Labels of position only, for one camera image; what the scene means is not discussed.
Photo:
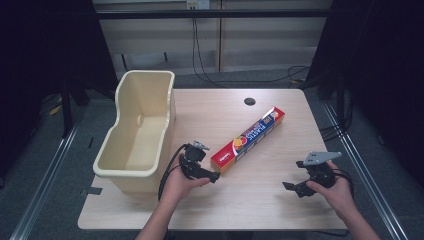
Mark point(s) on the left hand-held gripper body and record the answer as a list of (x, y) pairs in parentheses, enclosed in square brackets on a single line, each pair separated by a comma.
[(193, 156)]

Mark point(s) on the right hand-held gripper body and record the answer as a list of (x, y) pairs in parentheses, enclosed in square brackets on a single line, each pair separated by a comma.
[(320, 170)]

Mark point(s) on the cream plastic bin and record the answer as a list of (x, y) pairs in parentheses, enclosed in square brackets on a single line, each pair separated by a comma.
[(140, 140)]

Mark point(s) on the red and blue wrap box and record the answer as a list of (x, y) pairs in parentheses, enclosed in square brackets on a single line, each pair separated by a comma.
[(253, 135)]

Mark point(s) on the person's right hand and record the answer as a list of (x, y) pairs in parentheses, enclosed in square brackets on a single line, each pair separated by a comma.
[(333, 195)]

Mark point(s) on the person's left hand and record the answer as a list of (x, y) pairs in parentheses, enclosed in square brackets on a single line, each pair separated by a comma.
[(180, 188)]

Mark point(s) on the black metal stand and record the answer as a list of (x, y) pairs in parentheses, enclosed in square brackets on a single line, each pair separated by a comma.
[(66, 106), (340, 100)]

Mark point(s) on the black tape strip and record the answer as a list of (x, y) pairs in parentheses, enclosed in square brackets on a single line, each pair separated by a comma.
[(91, 191)]

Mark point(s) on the black curtain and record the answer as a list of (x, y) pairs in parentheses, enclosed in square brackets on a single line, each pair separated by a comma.
[(376, 73), (40, 66)]

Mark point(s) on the black horizontal bar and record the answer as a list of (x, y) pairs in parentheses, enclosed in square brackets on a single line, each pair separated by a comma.
[(213, 13)]

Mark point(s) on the aluminium floor rail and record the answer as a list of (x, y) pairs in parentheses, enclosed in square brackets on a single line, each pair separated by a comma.
[(363, 170), (43, 186)]

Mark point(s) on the white wall outlet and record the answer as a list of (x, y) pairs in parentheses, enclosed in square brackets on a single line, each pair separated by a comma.
[(198, 4)]

